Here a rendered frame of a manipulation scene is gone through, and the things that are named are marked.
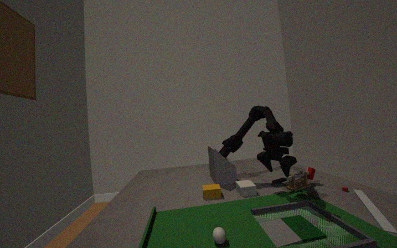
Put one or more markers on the grey ball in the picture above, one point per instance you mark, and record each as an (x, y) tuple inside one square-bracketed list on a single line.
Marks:
[(219, 235)]

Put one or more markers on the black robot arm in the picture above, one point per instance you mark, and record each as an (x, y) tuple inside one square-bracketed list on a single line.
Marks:
[(276, 136)]

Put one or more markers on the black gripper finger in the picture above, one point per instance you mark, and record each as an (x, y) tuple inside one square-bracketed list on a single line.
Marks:
[(267, 164), (286, 171)]

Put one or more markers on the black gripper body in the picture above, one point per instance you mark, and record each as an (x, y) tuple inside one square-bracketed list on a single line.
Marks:
[(273, 153)]

